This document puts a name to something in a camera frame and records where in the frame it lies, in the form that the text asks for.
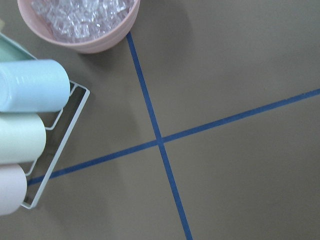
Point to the white wire cup rack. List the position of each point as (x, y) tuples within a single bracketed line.
[(58, 126)]

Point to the pink bowl with ice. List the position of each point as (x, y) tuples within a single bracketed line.
[(85, 26)]

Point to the light green cup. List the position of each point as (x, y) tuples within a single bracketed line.
[(22, 137)]

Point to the light blue cup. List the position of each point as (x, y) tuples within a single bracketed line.
[(33, 86)]

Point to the pink cup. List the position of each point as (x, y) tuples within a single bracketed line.
[(13, 188)]

